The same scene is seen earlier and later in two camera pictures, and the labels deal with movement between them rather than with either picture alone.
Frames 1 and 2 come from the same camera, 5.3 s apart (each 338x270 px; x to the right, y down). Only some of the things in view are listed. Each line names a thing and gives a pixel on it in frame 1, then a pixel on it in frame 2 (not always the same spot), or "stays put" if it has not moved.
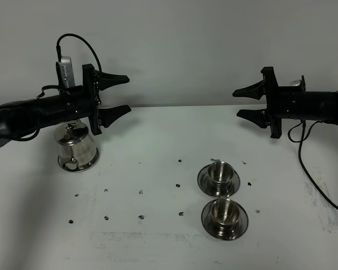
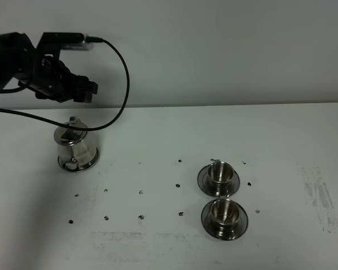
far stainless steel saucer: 203,183 stays put
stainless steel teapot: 76,151 stays put
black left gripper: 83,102 -> 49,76
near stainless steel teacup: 226,213 stays put
